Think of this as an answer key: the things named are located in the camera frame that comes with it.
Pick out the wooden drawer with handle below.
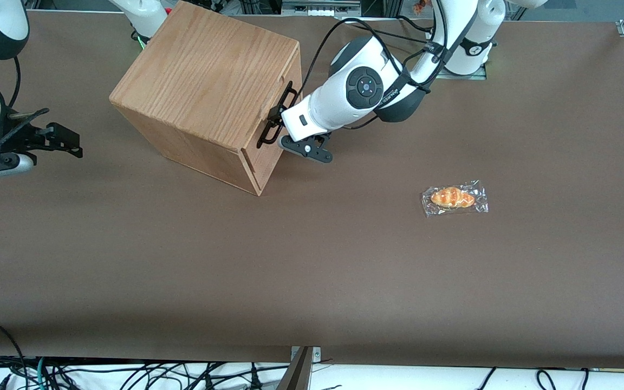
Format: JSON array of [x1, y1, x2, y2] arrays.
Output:
[[239, 43, 302, 174]]

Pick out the black metal drawer handle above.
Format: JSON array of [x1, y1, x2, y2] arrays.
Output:
[[256, 80, 298, 149]]

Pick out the plain wooden drawer front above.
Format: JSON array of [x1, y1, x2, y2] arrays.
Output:
[[250, 76, 303, 197]]

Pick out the wooden drawer cabinet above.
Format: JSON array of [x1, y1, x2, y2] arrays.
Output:
[[109, 0, 303, 197]]

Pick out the grey metal rack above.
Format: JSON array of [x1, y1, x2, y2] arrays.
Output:
[[281, 0, 362, 17]]

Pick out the wrapped bread roll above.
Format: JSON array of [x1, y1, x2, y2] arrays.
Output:
[[421, 180, 490, 218]]

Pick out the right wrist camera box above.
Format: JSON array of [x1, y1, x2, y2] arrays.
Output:
[[0, 153, 35, 182]]

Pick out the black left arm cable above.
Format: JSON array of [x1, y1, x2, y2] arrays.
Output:
[[295, 18, 445, 131]]

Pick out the black cable on table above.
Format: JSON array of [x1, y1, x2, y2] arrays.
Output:
[[339, 15, 443, 47]]

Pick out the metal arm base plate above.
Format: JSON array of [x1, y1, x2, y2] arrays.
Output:
[[435, 64, 488, 80]]

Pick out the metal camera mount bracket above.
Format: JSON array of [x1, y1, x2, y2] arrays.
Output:
[[277, 346, 322, 390]]

